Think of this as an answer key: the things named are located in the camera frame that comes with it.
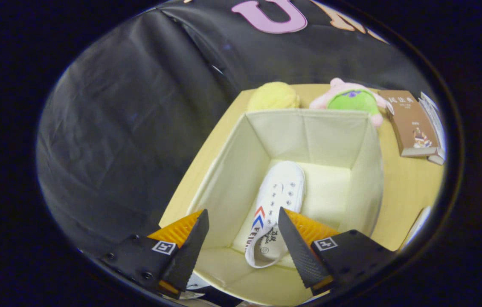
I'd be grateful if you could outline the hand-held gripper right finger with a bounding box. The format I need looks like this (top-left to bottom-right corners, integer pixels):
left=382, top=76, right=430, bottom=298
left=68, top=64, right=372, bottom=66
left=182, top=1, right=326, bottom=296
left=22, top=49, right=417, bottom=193
left=278, top=207, right=395, bottom=297

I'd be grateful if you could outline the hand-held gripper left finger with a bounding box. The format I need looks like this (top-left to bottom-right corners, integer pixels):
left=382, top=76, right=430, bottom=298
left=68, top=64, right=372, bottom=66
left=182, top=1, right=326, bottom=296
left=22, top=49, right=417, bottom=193
left=98, top=209, right=209, bottom=299

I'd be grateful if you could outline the white shoe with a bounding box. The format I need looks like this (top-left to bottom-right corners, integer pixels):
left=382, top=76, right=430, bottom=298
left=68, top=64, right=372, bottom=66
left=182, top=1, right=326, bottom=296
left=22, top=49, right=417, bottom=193
left=400, top=206, right=433, bottom=250
left=244, top=161, right=305, bottom=269

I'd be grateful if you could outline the cream fabric storage box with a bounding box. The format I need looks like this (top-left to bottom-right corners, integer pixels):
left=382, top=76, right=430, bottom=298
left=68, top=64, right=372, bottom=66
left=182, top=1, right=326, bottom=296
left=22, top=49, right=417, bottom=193
left=186, top=108, right=384, bottom=307

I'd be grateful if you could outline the black backdrop cloth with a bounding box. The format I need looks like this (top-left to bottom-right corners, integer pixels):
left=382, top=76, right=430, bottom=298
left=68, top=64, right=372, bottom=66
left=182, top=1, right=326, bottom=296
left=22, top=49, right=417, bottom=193
left=36, top=0, right=433, bottom=256

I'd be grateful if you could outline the yellow fluffy plush toy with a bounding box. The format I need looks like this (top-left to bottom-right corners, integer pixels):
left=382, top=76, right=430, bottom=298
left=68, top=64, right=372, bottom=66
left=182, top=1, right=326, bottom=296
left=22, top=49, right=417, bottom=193
left=247, top=82, right=300, bottom=112

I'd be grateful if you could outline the pink and green plush toy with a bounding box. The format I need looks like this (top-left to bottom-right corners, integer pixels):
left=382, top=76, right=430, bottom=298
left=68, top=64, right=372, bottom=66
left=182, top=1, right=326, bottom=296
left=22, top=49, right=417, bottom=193
left=309, top=78, right=391, bottom=127

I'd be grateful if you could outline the brown cover book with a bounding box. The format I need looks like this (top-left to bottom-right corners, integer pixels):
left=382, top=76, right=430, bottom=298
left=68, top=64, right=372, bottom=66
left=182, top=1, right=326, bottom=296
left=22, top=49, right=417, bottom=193
left=378, top=90, right=440, bottom=157

